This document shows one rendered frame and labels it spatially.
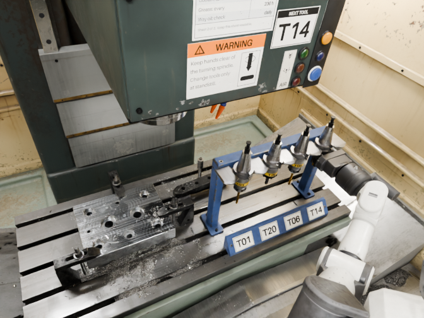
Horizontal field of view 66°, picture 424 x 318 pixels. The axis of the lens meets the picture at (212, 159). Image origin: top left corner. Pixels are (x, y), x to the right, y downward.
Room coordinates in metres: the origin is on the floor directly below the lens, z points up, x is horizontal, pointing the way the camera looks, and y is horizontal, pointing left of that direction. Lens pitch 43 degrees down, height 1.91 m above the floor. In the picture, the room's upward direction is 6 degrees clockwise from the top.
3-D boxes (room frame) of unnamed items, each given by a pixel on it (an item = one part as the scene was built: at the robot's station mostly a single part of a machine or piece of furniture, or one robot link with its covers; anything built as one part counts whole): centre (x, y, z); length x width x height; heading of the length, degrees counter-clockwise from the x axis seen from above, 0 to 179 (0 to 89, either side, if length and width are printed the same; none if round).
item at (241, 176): (0.72, -0.10, 1.21); 0.06 x 0.06 x 0.03
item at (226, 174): (0.69, -0.05, 1.21); 0.07 x 0.05 x 0.01; 31
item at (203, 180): (0.90, 0.03, 0.93); 0.26 x 0.05 x 0.06; 126
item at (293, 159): (0.80, -0.24, 1.21); 0.07 x 0.05 x 0.01; 31
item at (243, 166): (0.72, -0.10, 1.26); 0.04 x 0.04 x 0.07
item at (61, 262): (0.49, 0.37, 0.97); 0.13 x 0.03 x 0.15; 121
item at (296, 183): (0.96, -0.40, 1.05); 0.10 x 0.05 x 0.30; 31
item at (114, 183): (0.80, 0.34, 0.97); 0.13 x 0.03 x 0.15; 31
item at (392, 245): (1.03, -0.41, 0.75); 0.89 x 0.70 x 0.26; 31
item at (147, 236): (0.66, 0.28, 0.97); 0.29 x 0.23 x 0.05; 121
